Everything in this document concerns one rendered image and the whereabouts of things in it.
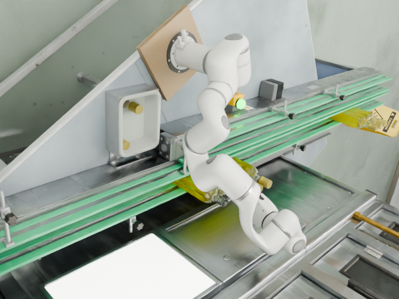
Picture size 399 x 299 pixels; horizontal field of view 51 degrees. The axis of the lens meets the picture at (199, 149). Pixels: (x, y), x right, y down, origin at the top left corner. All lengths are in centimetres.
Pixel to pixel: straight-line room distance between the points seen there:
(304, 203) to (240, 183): 75
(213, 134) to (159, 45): 49
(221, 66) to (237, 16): 60
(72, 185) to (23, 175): 15
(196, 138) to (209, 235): 46
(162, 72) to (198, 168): 49
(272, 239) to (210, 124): 37
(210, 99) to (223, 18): 64
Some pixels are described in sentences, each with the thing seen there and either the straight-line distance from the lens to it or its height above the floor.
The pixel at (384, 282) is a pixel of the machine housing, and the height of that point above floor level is 164.
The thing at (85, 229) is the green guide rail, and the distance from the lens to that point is 139.
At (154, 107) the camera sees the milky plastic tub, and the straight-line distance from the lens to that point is 151.
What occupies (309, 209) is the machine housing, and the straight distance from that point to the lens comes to 184.
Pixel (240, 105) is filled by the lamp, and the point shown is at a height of 85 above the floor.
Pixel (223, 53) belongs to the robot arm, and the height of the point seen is 109.
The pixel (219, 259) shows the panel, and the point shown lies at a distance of 143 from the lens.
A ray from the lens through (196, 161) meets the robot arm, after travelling 123.
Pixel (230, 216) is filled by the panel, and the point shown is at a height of 110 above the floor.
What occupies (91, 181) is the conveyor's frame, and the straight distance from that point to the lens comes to 145.
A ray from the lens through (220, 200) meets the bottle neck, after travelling 147.
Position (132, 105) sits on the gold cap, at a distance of 148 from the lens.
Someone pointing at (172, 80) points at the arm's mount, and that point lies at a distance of 160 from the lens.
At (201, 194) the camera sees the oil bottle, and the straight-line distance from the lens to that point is 150.
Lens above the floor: 191
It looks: 38 degrees down
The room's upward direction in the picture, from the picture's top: 118 degrees clockwise
